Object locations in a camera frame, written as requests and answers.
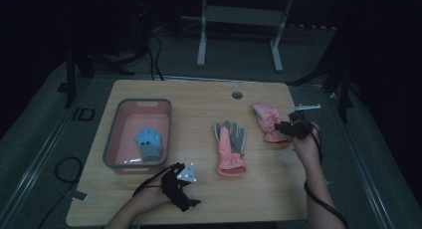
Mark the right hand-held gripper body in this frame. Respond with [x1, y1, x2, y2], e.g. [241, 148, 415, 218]
[287, 104, 322, 140]

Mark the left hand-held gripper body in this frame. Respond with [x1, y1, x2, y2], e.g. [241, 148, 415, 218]
[160, 161, 198, 204]

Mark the pink padded glove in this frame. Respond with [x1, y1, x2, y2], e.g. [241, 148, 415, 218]
[252, 102, 294, 144]

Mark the blue knit glove grey cuff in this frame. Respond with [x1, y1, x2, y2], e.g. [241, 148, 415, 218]
[133, 127, 164, 163]

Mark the pink glove with grey palm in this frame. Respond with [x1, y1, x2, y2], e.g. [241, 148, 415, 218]
[213, 119, 249, 178]

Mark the pink basket with grey rim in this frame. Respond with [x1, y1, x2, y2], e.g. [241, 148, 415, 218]
[102, 98, 173, 175]

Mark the person's right hand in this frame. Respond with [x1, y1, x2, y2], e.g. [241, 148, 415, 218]
[293, 121, 322, 167]

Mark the person's left hand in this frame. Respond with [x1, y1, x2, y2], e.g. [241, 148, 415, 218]
[140, 183, 172, 207]

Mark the left hand-held gripper cable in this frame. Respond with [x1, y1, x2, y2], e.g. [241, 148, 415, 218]
[131, 162, 177, 197]

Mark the metal floor rail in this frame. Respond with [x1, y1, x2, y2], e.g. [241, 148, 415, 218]
[329, 88, 396, 229]

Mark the white desk frame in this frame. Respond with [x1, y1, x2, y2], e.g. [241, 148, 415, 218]
[196, 0, 296, 74]

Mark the black cable loop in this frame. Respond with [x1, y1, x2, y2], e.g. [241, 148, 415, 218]
[36, 155, 85, 229]

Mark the black floor cable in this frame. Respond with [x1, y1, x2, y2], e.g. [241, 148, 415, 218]
[145, 33, 165, 82]

